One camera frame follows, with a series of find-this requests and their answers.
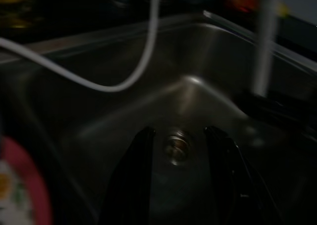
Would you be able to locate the metal sink drain strainer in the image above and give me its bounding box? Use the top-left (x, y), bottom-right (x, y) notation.
top-left (162, 132), bottom-right (189, 166)

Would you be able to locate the white plastic spoon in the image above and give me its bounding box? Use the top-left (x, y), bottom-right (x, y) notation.
top-left (252, 0), bottom-right (277, 97)

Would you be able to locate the yellow dish soap bottle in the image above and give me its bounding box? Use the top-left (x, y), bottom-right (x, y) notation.
top-left (0, 0), bottom-right (38, 30)

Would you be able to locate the white flexible hose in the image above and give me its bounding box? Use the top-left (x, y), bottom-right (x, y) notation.
top-left (0, 0), bottom-right (160, 93)

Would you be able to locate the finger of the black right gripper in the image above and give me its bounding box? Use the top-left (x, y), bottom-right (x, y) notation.
top-left (236, 88), bottom-right (280, 126)

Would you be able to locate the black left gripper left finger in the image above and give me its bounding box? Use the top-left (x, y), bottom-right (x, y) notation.
top-left (104, 127), bottom-right (157, 225)

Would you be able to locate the pink rimmed floral plate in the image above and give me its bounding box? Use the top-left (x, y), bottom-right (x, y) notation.
top-left (0, 135), bottom-right (54, 225)

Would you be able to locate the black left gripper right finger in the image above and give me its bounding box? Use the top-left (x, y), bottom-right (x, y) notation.
top-left (203, 125), bottom-right (273, 225)

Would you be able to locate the stainless steel sink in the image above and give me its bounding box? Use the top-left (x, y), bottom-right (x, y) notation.
top-left (0, 11), bottom-right (317, 225)

